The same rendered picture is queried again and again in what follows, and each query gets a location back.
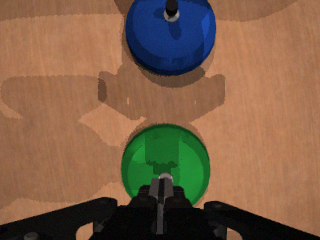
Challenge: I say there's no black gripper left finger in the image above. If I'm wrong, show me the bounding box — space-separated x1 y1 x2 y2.
0 178 162 240

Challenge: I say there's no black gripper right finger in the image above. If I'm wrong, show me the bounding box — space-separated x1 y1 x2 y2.
160 178 320 240

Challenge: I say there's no green dome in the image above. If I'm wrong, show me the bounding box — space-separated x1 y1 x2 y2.
121 123 211 206

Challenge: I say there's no blue bell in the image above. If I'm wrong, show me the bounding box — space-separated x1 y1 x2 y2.
125 0 216 76

